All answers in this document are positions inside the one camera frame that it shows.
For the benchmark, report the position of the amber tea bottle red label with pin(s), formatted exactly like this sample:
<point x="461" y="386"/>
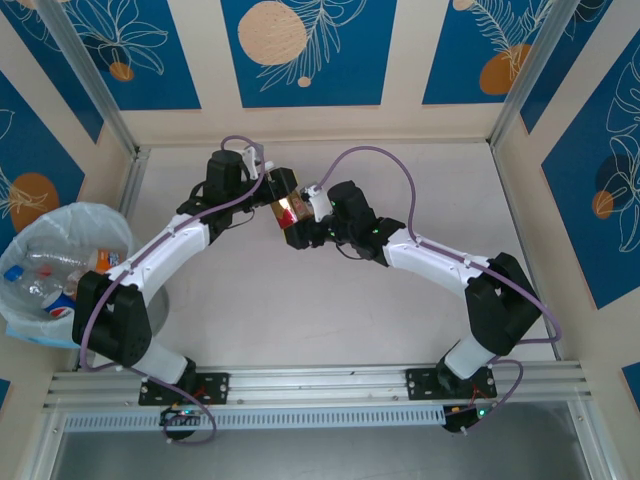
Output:
<point x="287" y="210"/>

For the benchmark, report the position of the clear bottle orange label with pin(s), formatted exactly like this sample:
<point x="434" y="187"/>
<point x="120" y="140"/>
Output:
<point x="107" y="259"/>

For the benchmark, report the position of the clear Pepsi bottle blue cap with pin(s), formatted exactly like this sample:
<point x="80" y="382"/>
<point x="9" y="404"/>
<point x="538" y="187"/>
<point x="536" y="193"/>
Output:
<point x="60" y="309"/>

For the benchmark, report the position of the clear ribbed bottle pale cap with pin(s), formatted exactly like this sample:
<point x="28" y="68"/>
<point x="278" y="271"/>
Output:
<point x="14" y="273"/>

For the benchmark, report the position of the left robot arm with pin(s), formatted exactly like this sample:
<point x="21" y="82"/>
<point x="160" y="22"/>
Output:
<point x="160" y="250"/>

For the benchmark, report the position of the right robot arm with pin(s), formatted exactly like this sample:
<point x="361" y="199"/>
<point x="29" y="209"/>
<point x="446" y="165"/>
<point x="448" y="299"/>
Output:
<point x="435" y="255"/>

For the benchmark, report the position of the bin with white bag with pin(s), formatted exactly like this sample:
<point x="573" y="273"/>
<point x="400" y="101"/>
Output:
<point x="60" y="220"/>

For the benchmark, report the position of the left controller board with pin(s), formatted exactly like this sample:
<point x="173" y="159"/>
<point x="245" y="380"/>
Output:
<point x="180" y="415"/>

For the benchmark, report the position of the controller board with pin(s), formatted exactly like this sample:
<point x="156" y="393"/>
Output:
<point x="180" y="415"/>
<point x="475" y="415"/>

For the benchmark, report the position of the steel panel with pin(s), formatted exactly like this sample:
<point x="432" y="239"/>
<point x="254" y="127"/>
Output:
<point x="320" y="457"/>

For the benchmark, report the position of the right controller board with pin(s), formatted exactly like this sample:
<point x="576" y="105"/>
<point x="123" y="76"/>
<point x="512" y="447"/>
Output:
<point x="475" y="415"/>

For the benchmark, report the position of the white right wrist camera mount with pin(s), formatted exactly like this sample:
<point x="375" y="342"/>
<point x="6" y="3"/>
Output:
<point x="317" y="202"/>

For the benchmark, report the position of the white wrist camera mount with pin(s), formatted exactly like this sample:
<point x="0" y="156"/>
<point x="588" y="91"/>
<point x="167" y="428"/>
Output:
<point x="252" y="160"/>
<point x="317" y="202"/>

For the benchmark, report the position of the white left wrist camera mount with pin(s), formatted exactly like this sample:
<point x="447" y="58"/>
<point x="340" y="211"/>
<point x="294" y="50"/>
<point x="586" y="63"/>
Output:
<point x="252" y="160"/>

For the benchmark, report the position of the aluminium side rail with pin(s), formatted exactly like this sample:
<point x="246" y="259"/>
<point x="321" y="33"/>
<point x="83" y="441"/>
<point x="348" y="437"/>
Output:
<point x="500" y="160"/>
<point x="134" y="180"/>

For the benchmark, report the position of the aluminium mounting rail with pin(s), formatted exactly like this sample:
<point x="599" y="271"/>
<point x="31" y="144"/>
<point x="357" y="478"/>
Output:
<point x="310" y="382"/>

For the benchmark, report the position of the aluminium frame post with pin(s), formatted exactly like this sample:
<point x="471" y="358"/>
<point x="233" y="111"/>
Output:
<point x="530" y="75"/>
<point x="90" y="80"/>

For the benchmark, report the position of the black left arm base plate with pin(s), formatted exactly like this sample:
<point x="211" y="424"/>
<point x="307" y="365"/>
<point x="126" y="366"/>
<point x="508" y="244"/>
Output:
<point x="215" y="387"/>

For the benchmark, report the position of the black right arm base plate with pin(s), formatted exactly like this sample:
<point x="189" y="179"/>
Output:
<point x="420" y="382"/>

